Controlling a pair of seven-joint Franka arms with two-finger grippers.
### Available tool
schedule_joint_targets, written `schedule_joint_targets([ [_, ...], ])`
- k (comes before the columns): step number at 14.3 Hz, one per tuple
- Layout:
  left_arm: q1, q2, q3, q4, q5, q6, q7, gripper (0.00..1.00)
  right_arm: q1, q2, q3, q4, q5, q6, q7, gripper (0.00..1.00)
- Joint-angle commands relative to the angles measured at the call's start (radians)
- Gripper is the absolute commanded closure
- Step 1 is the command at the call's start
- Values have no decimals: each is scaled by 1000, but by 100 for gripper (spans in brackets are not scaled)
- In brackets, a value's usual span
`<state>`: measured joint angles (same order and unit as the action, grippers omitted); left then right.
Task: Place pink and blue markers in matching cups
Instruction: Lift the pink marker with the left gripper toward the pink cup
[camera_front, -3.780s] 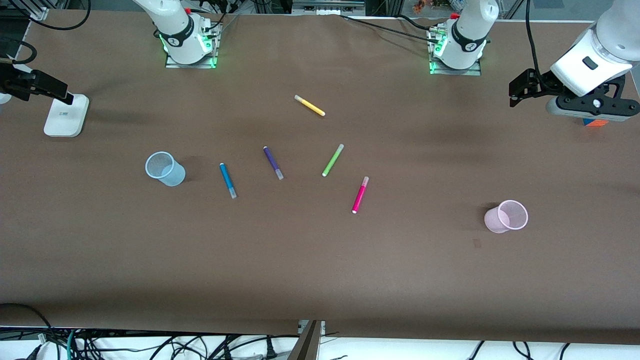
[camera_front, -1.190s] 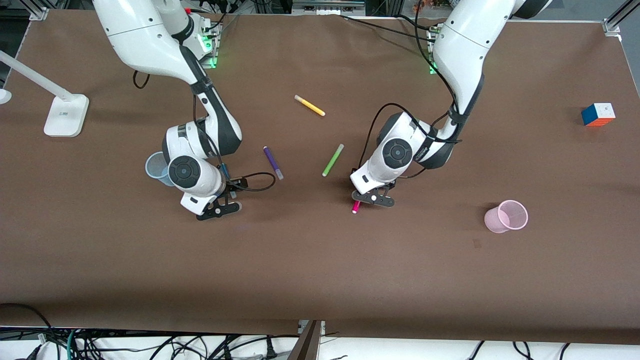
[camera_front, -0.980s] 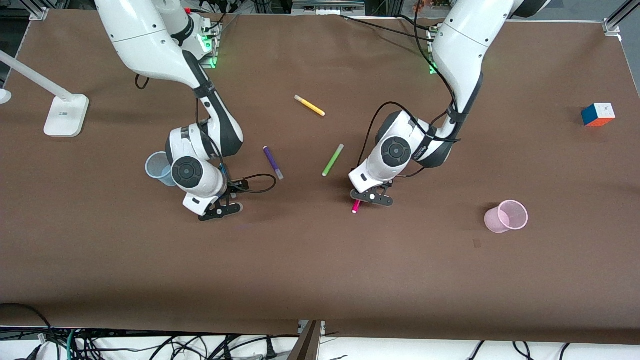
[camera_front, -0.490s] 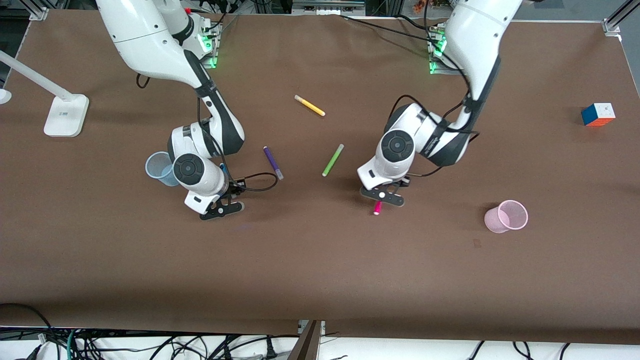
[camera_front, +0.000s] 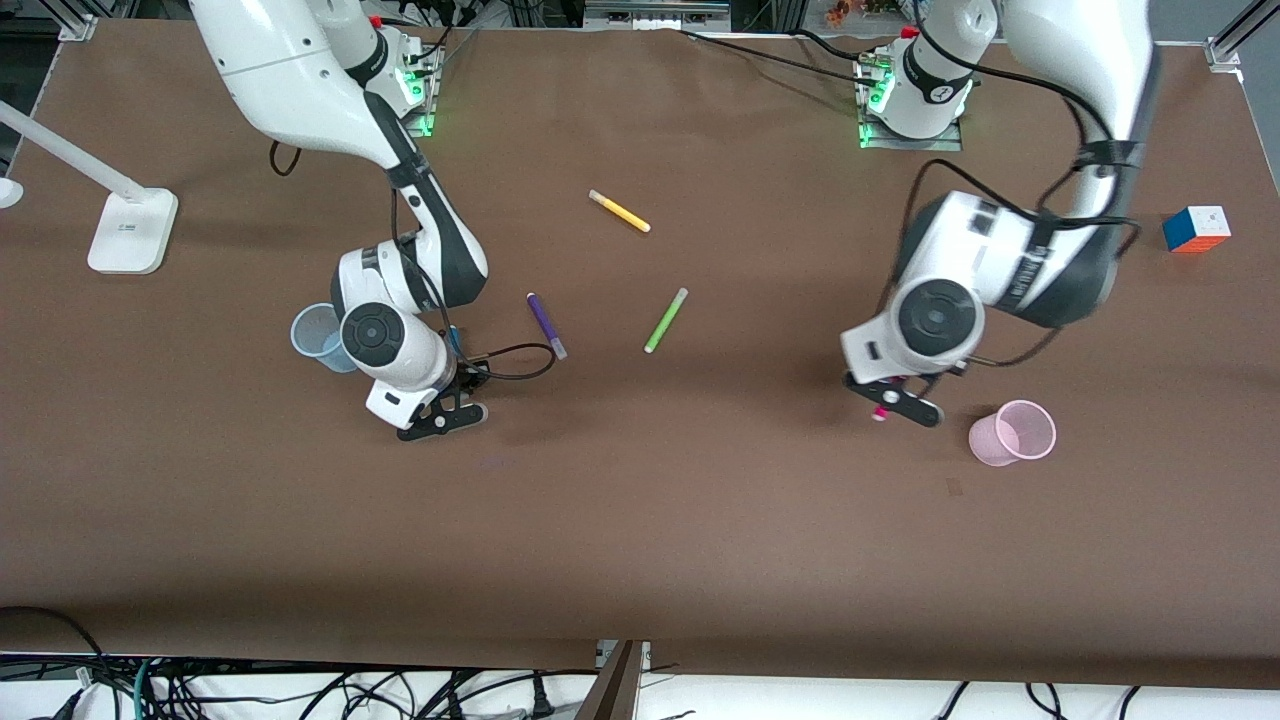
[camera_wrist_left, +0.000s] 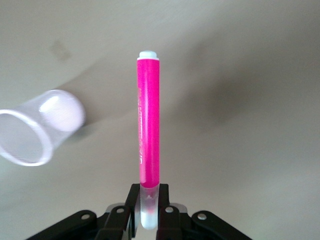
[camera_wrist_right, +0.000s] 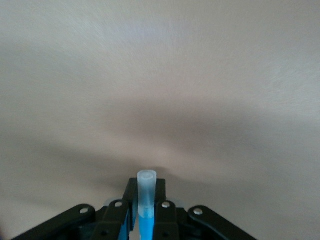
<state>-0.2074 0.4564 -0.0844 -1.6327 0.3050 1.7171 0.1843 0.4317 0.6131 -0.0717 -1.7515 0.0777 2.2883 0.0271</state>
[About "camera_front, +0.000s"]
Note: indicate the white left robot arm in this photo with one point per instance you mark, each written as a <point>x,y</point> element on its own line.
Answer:
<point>1080,50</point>

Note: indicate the white rounded lamp head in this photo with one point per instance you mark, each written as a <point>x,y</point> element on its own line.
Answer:
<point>8,193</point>

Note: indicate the purple marker pen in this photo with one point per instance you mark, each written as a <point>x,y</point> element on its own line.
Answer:
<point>545,325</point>

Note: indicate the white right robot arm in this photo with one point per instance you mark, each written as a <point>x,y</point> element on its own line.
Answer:
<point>290,70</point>

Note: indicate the yellow marker pen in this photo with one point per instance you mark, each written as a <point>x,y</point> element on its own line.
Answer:
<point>620,211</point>

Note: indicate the white desk lamp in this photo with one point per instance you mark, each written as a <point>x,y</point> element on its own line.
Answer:
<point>130,235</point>

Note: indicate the pink marker pen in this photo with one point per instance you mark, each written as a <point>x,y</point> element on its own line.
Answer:
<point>880,413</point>

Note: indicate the light blue plastic cup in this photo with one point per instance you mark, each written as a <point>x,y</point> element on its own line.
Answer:
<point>315,335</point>

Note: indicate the multicoloured puzzle cube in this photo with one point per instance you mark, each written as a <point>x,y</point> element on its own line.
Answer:
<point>1195,230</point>

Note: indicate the brown table leg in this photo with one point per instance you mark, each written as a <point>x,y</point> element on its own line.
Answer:
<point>612,690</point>

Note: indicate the green marker pen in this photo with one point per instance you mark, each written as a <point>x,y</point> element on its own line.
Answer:
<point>665,320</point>

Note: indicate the pink plastic cup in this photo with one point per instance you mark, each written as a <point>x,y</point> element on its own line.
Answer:
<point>1000,440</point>

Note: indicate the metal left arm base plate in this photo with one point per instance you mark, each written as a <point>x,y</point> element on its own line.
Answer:
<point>940,143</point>

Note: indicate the aluminium frame profile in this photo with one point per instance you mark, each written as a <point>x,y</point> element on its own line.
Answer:
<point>1235,40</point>
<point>78,22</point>

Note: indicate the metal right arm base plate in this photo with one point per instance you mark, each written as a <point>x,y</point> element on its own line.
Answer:
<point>425,95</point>

